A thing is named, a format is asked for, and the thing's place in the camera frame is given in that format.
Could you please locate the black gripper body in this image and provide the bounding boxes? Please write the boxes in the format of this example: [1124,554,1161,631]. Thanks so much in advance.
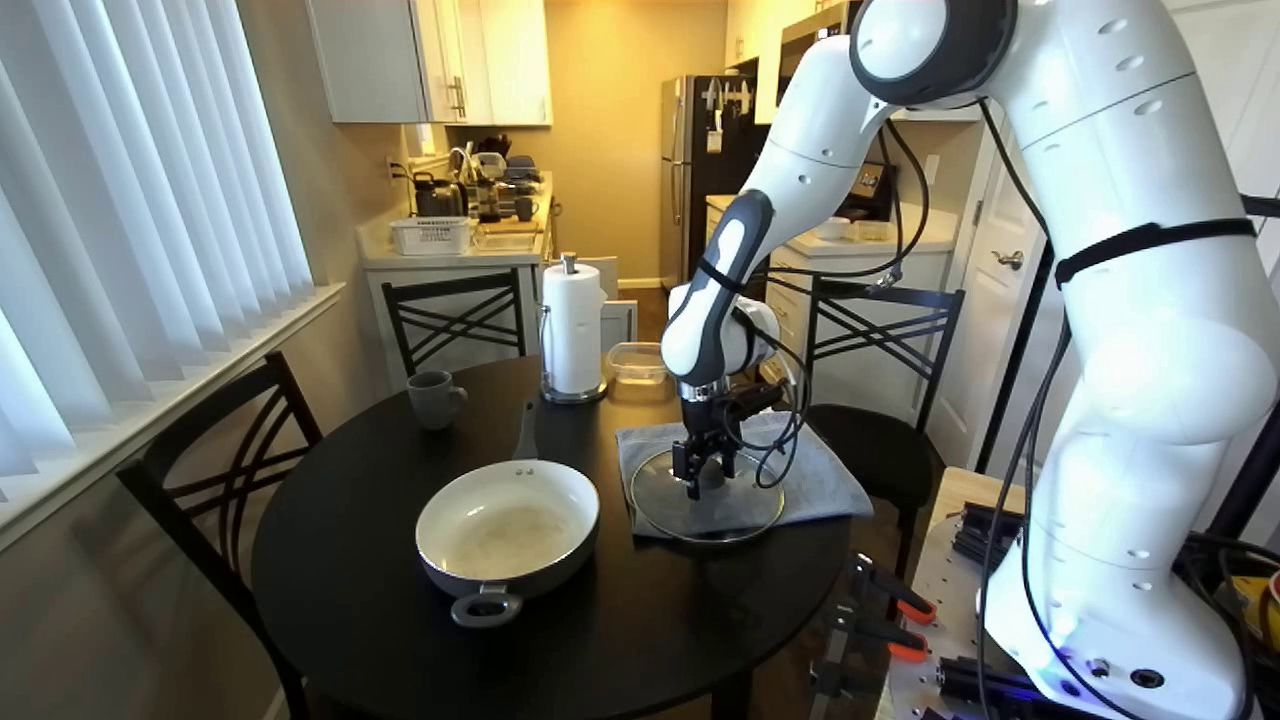
[672,376,753,467]

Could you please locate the glass lid with grey knob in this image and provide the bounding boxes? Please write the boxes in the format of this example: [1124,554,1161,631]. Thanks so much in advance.
[622,434,792,547]

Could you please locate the white pot with grey outside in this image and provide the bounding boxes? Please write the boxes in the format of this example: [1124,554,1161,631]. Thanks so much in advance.
[410,455,602,631]

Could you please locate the clear plastic food container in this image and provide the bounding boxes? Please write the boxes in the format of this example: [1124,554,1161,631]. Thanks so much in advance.
[599,334,678,404]

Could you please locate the grey cloth towel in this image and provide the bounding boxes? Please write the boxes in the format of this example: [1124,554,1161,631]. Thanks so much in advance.
[616,404,876,545]

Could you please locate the black metal chair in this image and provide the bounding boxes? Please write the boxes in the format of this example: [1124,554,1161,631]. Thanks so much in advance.
[380,267,528,378]
[765,271,966,585]

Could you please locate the white paper towel roll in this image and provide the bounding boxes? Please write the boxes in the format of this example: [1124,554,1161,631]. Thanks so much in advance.
[539,259,607,398]

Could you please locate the black refrigerator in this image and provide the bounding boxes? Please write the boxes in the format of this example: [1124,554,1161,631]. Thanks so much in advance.
[656,70,760,311]

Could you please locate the grey mug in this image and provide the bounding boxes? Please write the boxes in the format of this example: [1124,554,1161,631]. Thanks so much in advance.
[404,364,473,434]

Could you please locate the white kitchen counter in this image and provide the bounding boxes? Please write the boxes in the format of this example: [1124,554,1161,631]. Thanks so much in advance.
[354,212,555,393]

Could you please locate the white door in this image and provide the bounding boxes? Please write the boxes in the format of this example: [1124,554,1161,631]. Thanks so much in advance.
[924,117,1072,473]

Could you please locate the clear plastic storage bin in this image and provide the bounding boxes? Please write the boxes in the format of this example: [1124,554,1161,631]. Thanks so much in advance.
[389,212,478,259]

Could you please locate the black coffee maker appliances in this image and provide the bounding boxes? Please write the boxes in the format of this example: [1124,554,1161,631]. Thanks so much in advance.
[401,131,553,226]

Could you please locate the dark wooden chair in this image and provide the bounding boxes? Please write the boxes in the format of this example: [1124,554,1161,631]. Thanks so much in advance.
[116,348,330,720]

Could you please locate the white vertical blinds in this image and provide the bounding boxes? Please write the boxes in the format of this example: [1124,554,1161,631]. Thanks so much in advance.
[0,0,319,483]

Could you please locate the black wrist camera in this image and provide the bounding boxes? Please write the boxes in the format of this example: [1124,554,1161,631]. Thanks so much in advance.
[725,364,808,419]

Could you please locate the black clamp with orange handle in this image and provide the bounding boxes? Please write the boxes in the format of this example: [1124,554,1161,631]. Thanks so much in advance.
[847,547,939,631]
[813,601,937,699]

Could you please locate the black camera stand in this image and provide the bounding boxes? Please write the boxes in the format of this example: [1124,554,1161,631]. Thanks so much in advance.
[975,236,1064,473]

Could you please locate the white kitchen wall cabinet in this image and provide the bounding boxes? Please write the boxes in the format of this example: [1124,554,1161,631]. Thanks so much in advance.
[300,0,555,131]

